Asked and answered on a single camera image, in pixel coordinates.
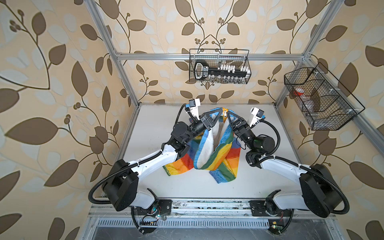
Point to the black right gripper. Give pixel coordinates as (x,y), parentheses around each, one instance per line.
(241,128)

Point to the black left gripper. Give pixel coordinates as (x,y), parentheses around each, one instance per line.
(204,123)

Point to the rainbow coloured jacket white lining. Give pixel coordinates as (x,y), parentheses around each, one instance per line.
(216,151)

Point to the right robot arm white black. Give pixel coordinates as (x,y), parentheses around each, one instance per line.
(318,193)

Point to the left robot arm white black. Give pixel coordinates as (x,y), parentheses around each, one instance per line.
(120,187)

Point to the black white tool in basket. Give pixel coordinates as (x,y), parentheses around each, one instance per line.
(202,70)

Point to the red lidded clear container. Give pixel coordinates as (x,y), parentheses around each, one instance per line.
(297,92)

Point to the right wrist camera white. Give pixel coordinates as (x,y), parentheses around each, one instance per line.
(256,116)

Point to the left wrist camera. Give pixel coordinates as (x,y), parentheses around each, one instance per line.
(192,109)

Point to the black wire basket back wall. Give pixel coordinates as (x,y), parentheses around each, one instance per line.
(239,58)

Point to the black wire basket wall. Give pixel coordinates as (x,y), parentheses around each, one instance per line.
(239,58)
(328,104)

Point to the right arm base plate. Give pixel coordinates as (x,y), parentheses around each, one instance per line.
(263,208)

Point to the black wire basket right wall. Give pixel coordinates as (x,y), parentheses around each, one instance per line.
(328,104)

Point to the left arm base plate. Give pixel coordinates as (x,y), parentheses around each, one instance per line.
(158,207)

